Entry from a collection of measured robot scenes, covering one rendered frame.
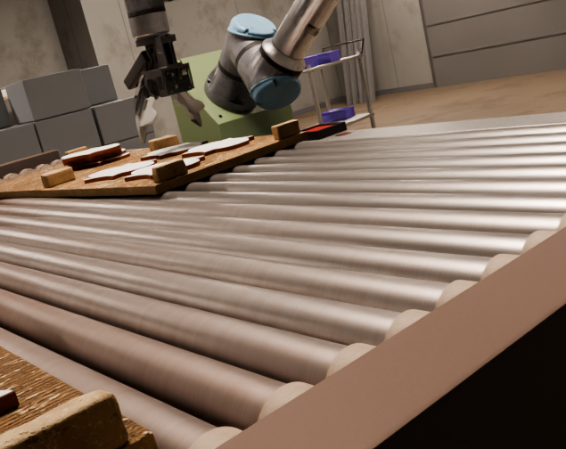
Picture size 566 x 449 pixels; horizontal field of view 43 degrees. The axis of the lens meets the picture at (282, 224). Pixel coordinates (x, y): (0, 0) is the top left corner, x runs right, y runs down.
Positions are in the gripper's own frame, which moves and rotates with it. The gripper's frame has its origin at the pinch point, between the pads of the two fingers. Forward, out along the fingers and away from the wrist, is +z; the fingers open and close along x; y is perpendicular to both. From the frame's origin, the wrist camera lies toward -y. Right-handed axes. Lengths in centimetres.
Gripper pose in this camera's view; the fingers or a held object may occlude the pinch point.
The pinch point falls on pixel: (170, 135)
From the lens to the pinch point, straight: 153.2
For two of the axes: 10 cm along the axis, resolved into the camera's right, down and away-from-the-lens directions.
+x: 7.0, -3.2, 6.4
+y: 6.9, 0.5, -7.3
